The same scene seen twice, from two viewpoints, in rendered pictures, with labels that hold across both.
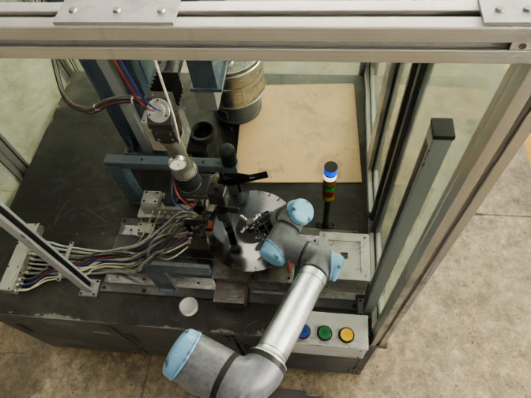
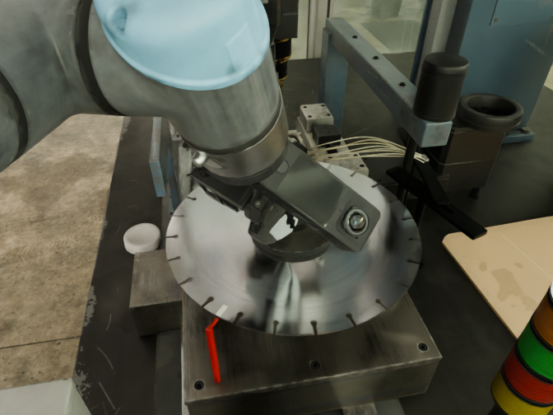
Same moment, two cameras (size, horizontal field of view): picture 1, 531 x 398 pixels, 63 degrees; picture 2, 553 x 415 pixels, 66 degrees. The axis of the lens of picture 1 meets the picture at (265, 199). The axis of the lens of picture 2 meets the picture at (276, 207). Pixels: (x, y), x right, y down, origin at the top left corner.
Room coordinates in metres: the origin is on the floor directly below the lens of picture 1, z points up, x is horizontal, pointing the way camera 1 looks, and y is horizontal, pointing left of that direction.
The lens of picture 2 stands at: (0.55, -0.32, 1.33)
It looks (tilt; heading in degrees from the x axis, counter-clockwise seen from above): 39 degrees down; 67
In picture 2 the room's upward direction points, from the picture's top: straight up
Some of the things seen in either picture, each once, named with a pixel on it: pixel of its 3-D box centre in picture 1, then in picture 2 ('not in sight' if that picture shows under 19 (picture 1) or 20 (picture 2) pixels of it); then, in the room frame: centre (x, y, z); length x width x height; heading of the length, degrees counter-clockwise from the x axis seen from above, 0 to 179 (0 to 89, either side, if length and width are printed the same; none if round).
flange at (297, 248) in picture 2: (251, 227); (292, 220); (0.74, 0.06, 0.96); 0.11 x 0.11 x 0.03
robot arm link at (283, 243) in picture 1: (284, 245); (26, 58); (0.52, -0.03, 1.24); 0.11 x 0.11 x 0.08; 56
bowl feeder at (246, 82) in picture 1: (233, 81); not in sight; (1.53, 0.07, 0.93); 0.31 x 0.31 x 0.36
